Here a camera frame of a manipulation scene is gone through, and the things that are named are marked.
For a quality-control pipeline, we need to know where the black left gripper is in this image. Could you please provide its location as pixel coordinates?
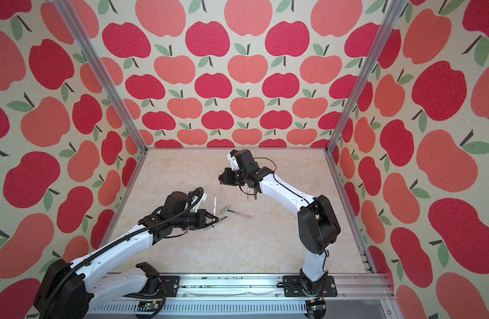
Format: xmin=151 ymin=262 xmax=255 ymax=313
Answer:
xmin=172 ymin=209 xmax=219 ymax=230

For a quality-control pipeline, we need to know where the white brown-tipped pen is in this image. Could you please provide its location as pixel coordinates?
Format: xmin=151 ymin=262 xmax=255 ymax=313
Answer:
xmin=211 ymin=195 xmax=218 ymax=228

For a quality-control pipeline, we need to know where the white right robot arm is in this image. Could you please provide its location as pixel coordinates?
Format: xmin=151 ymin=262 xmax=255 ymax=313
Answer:
xmin=219 ymin=167 xmax=341 ymax=296

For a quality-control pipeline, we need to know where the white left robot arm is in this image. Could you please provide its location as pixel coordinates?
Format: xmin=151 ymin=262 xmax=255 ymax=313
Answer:
xmin=33 ymin=187 xmax=219 ymax=318

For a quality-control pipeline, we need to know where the light green pen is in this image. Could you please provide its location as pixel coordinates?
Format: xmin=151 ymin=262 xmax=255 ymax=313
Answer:
xmin=204 ymin=216 xmax=228 ymax=231

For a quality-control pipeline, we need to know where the light green pen cap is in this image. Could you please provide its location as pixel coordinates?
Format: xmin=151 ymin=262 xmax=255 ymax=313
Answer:
xmin=220 ymin=205 xmax=231 ymax=213

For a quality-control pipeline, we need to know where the purple pen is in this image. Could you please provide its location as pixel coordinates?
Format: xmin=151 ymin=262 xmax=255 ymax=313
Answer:
xmin=228 ymin=210 xmax=252 ymax=219

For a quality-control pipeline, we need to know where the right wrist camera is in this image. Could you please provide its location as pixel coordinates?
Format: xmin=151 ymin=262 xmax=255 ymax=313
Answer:
xmin=227 ymin=149 xmax=256 ymax=171

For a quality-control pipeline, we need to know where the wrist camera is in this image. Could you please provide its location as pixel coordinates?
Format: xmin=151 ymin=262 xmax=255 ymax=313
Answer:
xmin=189 ymin=187 xmax=207 ymax=212
xmin=227 ymin=149 xmax=256 ymax=171

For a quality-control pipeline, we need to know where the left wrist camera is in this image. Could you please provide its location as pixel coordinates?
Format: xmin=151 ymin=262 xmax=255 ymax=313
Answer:
xmin=189 ymin=187 xmax=207 ymax=212

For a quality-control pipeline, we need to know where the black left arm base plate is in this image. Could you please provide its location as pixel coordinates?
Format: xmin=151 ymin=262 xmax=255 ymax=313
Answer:
xmin=146 ymin=275 xmax=180 ymax=298

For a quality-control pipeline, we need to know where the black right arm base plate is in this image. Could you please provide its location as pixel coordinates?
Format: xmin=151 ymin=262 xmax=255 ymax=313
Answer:
xmin=277 ymin=275 xmax=338 ymax=298

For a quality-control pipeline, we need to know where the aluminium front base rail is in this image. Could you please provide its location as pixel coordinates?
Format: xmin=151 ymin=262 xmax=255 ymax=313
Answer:
xmin=83 ymin=273 xmax=402 ymax=318

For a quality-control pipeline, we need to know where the aluminium left rear corner post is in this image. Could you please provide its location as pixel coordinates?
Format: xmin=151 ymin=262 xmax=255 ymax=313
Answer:
xmin=53 ymin=1 xmax=147 ymax=154

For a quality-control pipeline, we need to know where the aluminium corner post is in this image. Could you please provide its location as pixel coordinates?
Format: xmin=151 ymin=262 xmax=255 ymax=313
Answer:
xmin=325 ymin=0 xmax=408 ymax=154
xmin=53 ymin=1 xmax=147 ymax=154

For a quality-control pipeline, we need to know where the aluminium right rear corner post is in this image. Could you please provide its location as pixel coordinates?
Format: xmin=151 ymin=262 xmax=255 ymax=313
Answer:
xmin=325 ymin=0 xmax=408 ymax=154

